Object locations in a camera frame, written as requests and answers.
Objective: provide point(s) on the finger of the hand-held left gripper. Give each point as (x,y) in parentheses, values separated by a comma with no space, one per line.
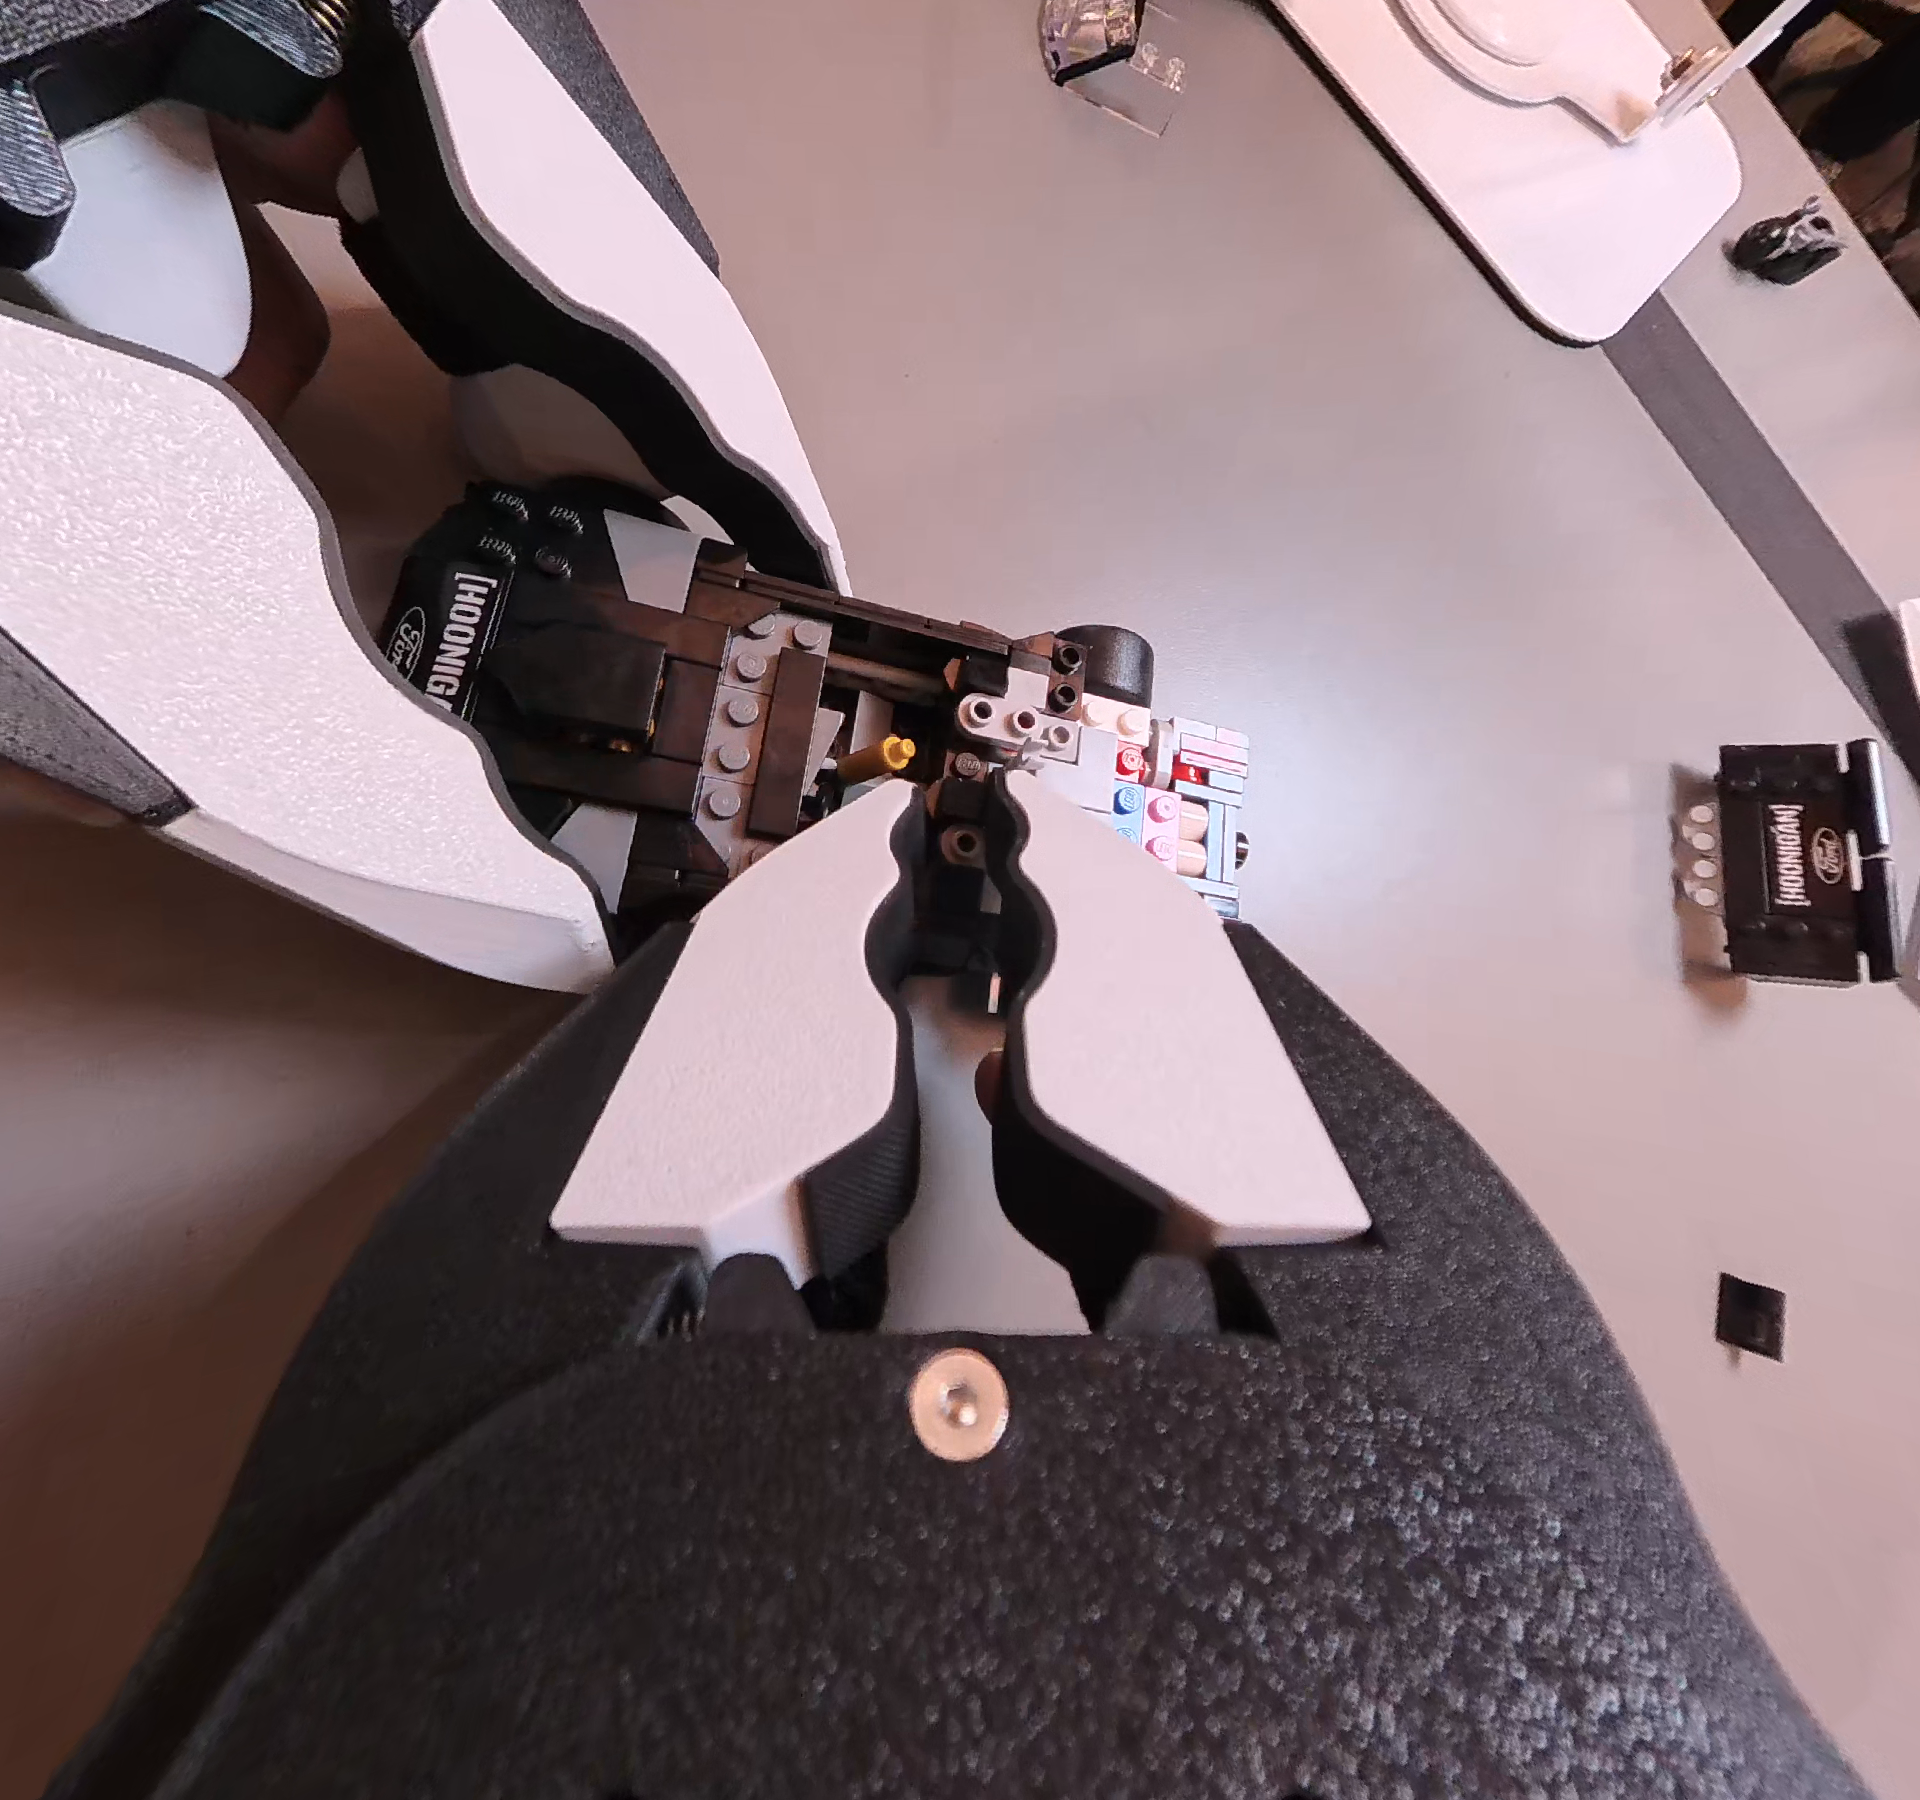
(210,601)
(600,242)

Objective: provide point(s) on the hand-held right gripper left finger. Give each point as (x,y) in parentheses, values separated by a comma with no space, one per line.
(750,1066)

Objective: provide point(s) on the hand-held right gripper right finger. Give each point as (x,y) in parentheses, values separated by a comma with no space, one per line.
(1187,1066)

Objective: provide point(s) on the small black studded lego piece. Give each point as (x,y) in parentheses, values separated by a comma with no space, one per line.
(965,835)

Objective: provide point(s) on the black lego car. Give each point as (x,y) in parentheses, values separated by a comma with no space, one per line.
(647,691)

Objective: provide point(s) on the clear lego windshield piece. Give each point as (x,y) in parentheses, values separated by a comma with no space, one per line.
(1110,32)

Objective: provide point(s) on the tiny black lego piece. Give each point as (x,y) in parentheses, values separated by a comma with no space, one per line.
(1749,1314)

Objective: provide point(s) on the black printed lego plate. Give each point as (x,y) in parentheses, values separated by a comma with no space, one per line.
(1799,866)

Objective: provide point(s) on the small black lego part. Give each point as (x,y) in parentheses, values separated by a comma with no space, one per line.
(1791,242)

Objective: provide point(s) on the white booklet stand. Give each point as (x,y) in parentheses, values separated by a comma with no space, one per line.
(1531,92)

